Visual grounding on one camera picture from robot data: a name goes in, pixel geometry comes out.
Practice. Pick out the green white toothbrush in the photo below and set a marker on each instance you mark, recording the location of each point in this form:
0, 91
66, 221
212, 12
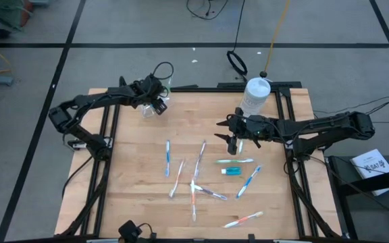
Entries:
235, 161
169, 84
241, 146

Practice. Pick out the green mesh bundle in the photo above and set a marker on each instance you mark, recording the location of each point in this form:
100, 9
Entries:
10, 11

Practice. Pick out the purple white toothbrush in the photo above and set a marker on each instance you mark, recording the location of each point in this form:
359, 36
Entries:
199, 160
211, 193

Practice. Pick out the white printed manual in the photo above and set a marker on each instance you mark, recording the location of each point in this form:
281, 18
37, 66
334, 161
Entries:
371, 167

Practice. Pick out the clear acrylic organizer box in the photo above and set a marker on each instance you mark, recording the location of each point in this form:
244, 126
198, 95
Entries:
149, 111

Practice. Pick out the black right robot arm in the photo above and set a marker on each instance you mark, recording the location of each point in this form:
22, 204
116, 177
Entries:
333, 125

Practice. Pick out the blue white toothbrush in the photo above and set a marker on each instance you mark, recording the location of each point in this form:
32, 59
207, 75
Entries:
248, 182
167, 158

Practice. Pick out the orange white toothbrush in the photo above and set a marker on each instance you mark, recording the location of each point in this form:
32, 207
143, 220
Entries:
177, 177
243, 220
193, 199

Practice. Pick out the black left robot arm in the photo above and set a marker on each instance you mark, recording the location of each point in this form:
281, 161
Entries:
90, 99

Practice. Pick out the white cylindrical wipes canister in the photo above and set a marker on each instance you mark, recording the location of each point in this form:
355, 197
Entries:
253, 98

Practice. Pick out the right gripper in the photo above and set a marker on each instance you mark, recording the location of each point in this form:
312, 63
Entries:
252, 128

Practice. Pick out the black side cart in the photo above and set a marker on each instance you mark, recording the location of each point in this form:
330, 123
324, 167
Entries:
343, 175

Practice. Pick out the black edge clamp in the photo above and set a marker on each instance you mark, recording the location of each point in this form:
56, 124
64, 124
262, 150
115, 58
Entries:
252, 238

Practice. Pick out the black aluminium table frame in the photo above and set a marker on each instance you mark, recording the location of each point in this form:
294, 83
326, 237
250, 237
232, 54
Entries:
198, 89

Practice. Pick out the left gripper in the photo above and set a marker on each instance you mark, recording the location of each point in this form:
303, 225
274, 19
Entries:
149, 92

